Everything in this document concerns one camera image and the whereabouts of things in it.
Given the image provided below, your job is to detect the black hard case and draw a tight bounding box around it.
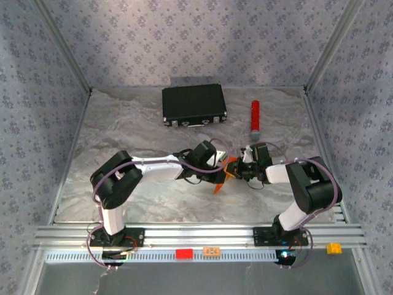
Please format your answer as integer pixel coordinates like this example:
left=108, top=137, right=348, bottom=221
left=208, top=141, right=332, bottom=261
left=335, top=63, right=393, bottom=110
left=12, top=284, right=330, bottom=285
left=161, top=84, right=228, bottom=127

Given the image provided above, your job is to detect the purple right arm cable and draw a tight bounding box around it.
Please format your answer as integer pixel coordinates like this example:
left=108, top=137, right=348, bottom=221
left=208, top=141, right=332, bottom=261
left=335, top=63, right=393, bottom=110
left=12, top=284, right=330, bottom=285
left=260, top=141, right=343, bottom=270

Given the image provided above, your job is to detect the aluminium side rail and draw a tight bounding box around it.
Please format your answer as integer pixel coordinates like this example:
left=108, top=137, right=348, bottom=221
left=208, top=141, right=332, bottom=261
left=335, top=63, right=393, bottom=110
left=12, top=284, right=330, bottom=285
left=303, top=88, right=349, bottom=224
left=47, top=88, right=93, bottom=225

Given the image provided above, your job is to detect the grey slotted cable duct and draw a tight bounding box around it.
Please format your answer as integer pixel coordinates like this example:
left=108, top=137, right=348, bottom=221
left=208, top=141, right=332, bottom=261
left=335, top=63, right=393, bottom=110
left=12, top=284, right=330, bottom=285
left=45, top=248, right=279, bottom=264

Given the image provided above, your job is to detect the orange paper sheet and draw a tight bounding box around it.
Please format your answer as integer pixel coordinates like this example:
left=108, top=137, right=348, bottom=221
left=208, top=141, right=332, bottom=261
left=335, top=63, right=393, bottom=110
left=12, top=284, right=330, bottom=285
left=213, top=155, right=239, bottom=195

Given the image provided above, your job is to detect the yellow toy brick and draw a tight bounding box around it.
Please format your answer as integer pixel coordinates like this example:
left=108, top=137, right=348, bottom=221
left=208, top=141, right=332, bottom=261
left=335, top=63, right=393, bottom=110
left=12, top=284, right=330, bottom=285
left=325, top=242, right=343, bottom=255

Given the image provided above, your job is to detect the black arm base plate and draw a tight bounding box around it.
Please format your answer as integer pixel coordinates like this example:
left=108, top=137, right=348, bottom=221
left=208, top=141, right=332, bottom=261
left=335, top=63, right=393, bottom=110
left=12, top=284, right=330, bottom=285
left=252, top=226, right=309, bottom=247
left=89, top=227, right=146, bottom=248

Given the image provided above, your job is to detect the red microphone grey head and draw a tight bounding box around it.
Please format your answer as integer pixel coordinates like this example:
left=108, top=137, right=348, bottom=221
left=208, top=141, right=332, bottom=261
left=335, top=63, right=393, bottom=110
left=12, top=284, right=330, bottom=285
left=249, top=100, right=261, bottom=143

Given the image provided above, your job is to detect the aluminium frame leg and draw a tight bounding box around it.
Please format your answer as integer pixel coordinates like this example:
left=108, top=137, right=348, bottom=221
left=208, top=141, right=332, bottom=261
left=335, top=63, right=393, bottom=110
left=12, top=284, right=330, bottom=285
left=23, top=248, right=47, bottom=295
left=352, top=248, right=383, bottom=295

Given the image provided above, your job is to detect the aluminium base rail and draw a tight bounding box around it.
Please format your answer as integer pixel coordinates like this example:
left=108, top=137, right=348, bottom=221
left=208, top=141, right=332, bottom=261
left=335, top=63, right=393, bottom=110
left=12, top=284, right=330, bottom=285
left=33, top=223, right=368, bottom=250

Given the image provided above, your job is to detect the aluminium frame post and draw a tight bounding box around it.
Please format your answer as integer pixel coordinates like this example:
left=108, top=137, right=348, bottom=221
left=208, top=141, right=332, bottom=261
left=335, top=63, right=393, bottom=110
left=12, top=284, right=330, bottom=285
left=303, top=0, right=366, bottom=93
left=32, top=0, right=93, bottom=95

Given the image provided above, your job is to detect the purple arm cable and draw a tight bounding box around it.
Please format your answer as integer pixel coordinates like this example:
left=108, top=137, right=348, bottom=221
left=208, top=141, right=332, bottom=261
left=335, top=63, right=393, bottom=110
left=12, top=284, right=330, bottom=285
left=260, top=141, right=343, bottom=270
left=87, top=138, right=232, bottom=271

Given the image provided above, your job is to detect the small controller board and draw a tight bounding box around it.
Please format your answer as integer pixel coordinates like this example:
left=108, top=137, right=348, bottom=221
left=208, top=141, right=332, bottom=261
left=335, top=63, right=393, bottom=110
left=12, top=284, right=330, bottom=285
left=101, top=250, right=129, bottom=267
left=275, top=249, right=298, bottom=266

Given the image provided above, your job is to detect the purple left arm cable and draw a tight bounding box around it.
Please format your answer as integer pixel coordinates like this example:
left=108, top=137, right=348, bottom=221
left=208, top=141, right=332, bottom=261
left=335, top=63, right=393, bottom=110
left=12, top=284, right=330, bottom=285
left=87, top=138, right=232, bottom=271

